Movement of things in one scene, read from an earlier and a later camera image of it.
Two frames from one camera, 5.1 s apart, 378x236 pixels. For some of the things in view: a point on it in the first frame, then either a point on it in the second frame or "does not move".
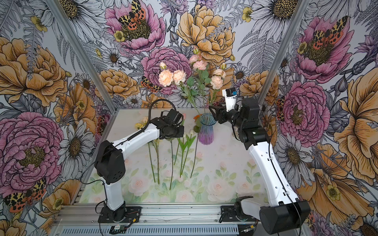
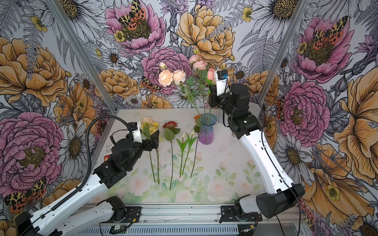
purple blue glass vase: x=206 y=131 does not move
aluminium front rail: x=82 y=219 does not move
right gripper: x=221 y=113 to x=212 y=101
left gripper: x=181 y=129 to x=154 y=142
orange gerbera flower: x=197 y=128 does not move
